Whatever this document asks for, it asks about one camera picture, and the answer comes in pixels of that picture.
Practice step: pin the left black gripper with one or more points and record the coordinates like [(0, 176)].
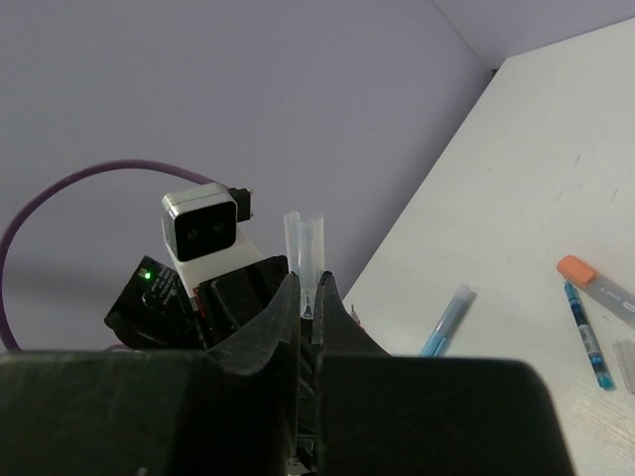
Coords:
[(251, 309)]

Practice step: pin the blue highlighter pen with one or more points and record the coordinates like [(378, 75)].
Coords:
[(454, 313)]

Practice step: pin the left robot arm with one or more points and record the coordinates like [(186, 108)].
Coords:
[(154, 310)]

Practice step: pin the orange capped lead case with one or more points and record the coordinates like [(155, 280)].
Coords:
[(608, 294)]

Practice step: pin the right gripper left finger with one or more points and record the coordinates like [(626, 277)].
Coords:
[(247, 411)]

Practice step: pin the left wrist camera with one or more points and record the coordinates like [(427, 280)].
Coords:
[(202, 234)]

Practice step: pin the blue pen refill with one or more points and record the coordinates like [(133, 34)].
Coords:
[(589, 341)]

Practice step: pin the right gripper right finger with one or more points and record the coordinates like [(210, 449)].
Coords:
[(351, 425)]

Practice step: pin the clear pen cap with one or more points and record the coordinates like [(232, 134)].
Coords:
[(304, 234)]

